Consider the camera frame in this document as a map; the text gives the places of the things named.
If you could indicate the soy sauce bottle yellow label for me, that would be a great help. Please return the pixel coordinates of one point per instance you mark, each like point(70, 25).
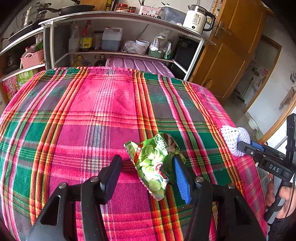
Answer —
point(86, 37)

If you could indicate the white round tub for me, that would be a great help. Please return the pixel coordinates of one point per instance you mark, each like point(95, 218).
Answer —
point(142, 46)

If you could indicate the clear plastic storage container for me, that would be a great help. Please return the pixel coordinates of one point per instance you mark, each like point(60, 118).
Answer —
point(172, 15)

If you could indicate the person's right hand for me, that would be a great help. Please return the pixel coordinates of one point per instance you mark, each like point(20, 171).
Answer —
point(287, 193)

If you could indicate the pink utensil holder box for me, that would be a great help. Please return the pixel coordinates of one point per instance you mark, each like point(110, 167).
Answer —
point(149, 11)

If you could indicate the stainless steel steamer pot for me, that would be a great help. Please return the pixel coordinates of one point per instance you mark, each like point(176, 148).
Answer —
point(34, 13)

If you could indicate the black induction cooktop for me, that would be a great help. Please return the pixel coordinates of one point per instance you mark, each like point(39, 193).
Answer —
point(25, 30)

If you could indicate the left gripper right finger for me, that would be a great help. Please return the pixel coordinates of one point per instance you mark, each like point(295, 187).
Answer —
point(196, 191)

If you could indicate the green pea snack bag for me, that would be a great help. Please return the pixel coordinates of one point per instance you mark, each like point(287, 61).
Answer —
point(152, 160)

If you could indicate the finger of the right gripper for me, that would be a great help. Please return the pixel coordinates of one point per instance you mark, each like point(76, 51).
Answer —
point(268, 150)
point(250, 150)

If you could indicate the white metal shelf rack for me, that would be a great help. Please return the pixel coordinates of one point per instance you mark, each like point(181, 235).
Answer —
point(132, 40)

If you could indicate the plaid pink green tablecloth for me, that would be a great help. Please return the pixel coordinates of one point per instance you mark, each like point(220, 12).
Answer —
point(66, 124)

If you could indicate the wooden door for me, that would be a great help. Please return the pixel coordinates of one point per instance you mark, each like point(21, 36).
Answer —
point(234, 39)

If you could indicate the green milk carton box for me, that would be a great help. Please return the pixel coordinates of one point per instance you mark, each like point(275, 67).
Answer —
point(23, 77)

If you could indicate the white electric kettle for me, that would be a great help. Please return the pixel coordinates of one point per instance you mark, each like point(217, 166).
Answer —
point(196, 19)

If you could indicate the white foam fruit net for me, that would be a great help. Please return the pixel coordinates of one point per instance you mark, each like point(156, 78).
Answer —
point(232, 136)

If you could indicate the pink storage bin lid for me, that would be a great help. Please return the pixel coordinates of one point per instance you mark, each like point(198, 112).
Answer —
point(154, 67)

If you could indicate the black frying pan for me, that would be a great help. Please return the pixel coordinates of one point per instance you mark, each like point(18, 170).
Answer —
point(77, 8)

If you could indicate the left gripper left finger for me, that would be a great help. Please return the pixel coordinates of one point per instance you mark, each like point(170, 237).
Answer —
point(95, 192)

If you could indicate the pink plastic basket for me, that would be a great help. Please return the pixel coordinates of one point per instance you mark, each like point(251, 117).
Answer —
point(32, 59)

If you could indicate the white vinegar jug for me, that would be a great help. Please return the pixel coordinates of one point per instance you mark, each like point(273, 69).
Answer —
point(111, 39)

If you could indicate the clear plastic bottle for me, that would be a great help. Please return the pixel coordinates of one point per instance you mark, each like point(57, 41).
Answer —
point(73, 43)

